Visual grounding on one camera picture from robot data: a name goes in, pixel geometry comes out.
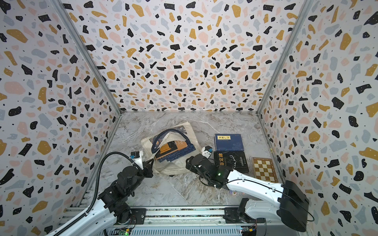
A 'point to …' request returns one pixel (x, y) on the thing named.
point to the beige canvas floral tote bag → (180, 132)
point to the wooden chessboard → (264, 169)
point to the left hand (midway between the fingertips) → (155, 159)
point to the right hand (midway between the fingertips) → (189, 163)
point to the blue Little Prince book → (190, 148)
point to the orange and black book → (170, 147)
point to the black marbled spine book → (236, 160)
